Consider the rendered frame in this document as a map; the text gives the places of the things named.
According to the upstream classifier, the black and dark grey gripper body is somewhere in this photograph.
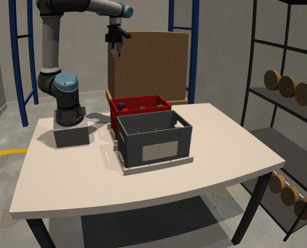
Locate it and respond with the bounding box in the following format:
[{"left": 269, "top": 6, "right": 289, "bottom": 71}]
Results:
[{"left": 105, "top": 24, "right": 122, "bottom": 43}]

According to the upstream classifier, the blue bottle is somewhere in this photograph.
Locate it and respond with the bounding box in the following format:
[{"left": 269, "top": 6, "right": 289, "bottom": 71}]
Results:
[{"left": 118, "top": 103, "right": 125, "bottom": 111}]

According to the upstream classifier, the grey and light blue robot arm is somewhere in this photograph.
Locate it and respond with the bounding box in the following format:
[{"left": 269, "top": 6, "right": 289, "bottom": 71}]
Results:
[{"left": 36, "top": 0, "right": 133, "bottom": 127}]

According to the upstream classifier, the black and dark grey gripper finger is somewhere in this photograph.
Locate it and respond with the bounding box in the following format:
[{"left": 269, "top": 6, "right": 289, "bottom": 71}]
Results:
[
  {"left": 107, "top": 37, "right": 117, "bottom": 58},
  {"left": 116, "top": 40, "right": 123, "bottom": 57}
]

